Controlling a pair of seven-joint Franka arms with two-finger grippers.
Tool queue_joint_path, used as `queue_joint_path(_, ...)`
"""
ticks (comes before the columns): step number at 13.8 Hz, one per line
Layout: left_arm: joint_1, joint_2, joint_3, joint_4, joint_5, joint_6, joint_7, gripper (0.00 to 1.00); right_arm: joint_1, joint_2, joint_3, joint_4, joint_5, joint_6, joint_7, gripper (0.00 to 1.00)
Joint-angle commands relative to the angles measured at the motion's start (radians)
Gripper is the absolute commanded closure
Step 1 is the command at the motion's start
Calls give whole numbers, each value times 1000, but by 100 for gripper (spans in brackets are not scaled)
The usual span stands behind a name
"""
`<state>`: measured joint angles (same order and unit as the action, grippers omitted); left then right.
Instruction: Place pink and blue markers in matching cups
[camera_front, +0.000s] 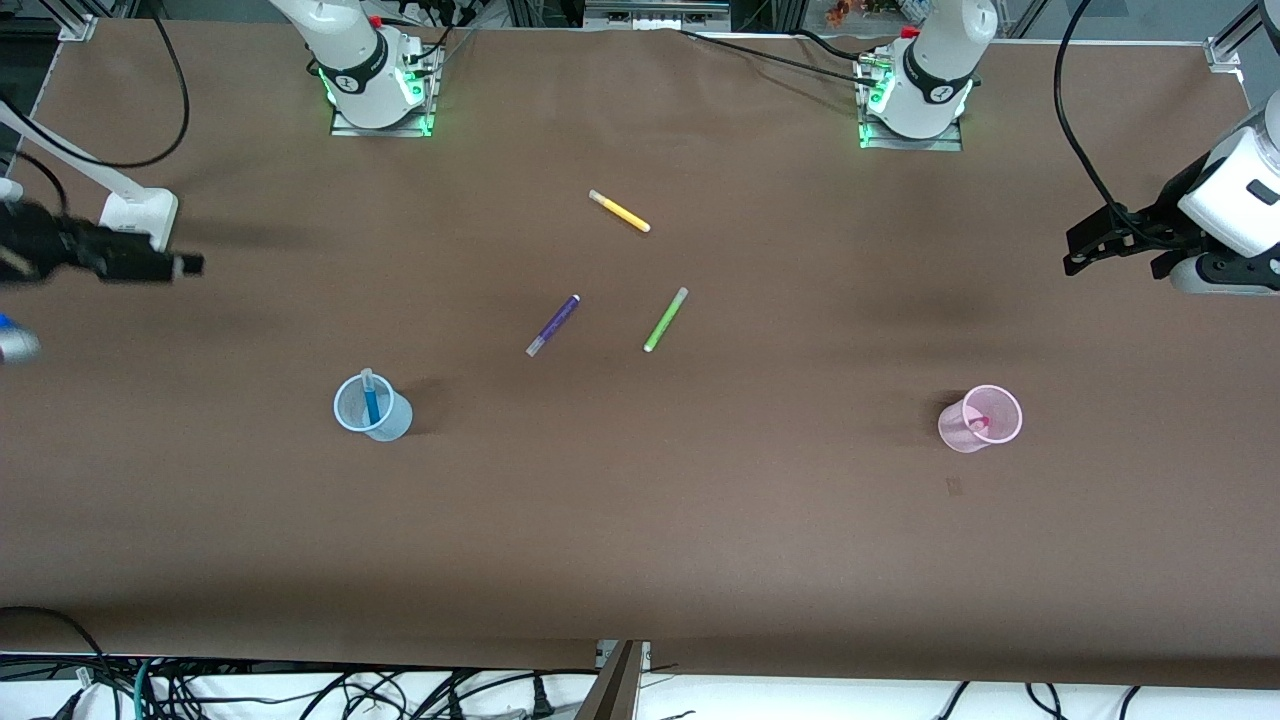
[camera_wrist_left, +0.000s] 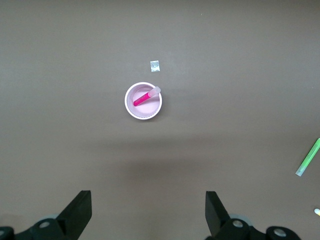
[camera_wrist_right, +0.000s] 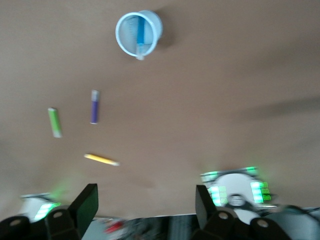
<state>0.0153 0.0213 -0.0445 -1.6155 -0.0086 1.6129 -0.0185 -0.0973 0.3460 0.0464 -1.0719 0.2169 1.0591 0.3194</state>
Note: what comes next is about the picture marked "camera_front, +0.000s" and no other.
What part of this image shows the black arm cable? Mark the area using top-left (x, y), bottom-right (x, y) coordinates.
top-left (1054, 0), bottom-right (1146, 226)
top-left (0, 0), bottom-right (192, 169)

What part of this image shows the metal table leg post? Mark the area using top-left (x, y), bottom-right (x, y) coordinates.
top-left (574, 640), bottom-right (653, 720)

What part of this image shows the short black table cable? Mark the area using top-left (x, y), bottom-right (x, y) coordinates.
top-left (795, 28), bottom-right (881, 63)

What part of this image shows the long black table cable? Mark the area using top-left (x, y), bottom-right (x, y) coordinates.
top-left (678, 28), bottom-right (869, 79)

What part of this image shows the yellow marker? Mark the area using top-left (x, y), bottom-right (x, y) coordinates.
top-left (588, 189), bottom-right (652, 234)

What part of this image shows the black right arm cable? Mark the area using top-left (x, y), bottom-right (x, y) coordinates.
top-left (0, 0), bottom-right (192, 169)

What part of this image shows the translucent blue plastic cup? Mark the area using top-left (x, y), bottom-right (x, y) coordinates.
top-left (333, 372), bottom-right (414, 442)

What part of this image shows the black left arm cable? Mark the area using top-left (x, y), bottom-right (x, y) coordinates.
top-left (1054, 0), bottom-right (1146, 226)

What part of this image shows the grey device box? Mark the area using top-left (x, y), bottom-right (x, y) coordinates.
top-left (584, 0), bottom-right (733, 31)

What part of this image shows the aluminium frame profile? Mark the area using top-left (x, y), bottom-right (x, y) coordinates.
top-left (1204, 0), bottom-right (1280, 73)
top-left (55, 0), bottom-right (103, 43)

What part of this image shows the translucent pink plastic cup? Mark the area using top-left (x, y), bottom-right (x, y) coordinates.
top-left (937, 384), bottom-right (1024, 454)

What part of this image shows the black looped floor cable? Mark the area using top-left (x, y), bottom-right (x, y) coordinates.
top-left (0, 605), bottom-right (113, 720)

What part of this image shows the brown table cover sheet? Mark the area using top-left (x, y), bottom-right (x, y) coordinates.
top-left (0, 20), bottom-right (1280, 691)

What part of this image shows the green marker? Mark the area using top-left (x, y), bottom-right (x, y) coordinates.
top-left (643, 287), bottom-right (690, 353)

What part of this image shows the purple marker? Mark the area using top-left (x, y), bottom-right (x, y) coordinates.
top-left (526, 294), bottom-right (582, 358)

